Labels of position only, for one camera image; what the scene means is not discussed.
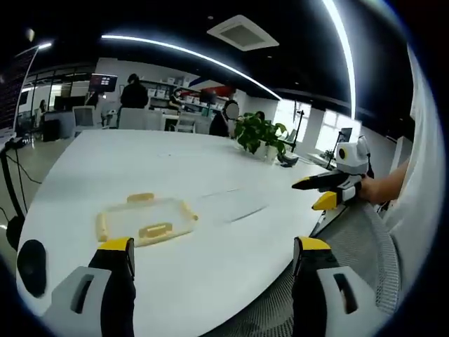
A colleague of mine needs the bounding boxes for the dark round floor object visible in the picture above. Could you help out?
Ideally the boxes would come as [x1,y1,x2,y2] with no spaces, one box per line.
[5,216,26,251]

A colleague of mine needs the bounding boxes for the black desk lamp stand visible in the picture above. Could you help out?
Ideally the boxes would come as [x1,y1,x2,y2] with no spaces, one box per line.
[279,107,307,168]

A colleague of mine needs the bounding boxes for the small desk monitor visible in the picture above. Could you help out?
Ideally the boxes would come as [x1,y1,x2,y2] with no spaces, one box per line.
[337,126,354,145]

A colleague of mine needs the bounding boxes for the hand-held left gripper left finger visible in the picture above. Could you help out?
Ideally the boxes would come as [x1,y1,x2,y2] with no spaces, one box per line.
[51,237,138,337]

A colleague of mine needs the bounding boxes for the black floor cable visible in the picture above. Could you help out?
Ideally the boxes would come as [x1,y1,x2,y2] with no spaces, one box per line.
[0,153,43,220]

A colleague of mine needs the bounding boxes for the green potted plant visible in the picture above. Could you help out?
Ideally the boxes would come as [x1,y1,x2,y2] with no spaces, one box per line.
[234,112,289,164]

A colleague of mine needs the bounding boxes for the large dark display screen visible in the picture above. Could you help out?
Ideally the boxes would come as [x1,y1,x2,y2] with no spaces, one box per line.
[0,46,40,133]

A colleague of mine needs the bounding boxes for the clear container with yellow clips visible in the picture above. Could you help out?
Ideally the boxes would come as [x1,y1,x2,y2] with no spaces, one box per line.
[95,191,199,249]

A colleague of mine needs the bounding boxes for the long ceiling light strip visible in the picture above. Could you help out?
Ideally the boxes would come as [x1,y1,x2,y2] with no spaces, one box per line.
[321,0,358,123]
[100,33,282,102]

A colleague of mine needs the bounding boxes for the white office chair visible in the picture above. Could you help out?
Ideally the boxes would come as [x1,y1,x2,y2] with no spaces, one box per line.
[118,107,164,131]
[174,112,198,134]
[72,105,96,137]

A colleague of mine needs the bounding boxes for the grey mesh office chair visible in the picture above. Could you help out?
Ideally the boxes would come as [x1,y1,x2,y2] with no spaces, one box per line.
[241,199,401,337]

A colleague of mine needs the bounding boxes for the black computer mouse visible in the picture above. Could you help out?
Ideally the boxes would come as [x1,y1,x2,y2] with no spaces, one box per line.
[16,239,48,298]

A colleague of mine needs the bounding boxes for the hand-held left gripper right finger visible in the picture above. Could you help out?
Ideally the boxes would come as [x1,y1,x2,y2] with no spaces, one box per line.
[292,235,379,337]

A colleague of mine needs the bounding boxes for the wall monitor screen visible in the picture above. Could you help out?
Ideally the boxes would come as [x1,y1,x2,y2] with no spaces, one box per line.
[90,73,119,93]

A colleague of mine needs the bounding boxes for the ceiling air conditioner vent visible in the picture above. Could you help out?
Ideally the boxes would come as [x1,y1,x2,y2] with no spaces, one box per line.
[206,14,281,53]

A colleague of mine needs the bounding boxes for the shelf with white boxes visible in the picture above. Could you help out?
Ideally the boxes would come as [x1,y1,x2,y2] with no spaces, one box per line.
[140,74,247,117]

